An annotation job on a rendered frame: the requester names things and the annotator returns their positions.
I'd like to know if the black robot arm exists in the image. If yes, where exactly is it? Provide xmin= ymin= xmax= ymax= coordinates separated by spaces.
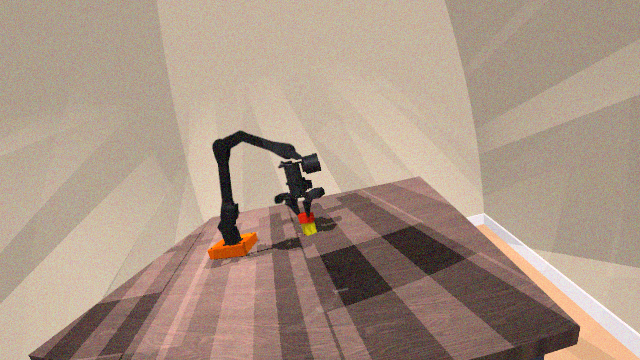
xmin=212 ymin=130 xmax=321 ymax=246

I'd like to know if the yellow cube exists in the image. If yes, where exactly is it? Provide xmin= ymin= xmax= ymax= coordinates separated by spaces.
xmin=301 ymin=223 xmax=317 ymax=236

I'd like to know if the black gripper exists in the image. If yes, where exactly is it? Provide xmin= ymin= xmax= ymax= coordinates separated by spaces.
xmin=275 ymin=175 xmax=325 ymax=218

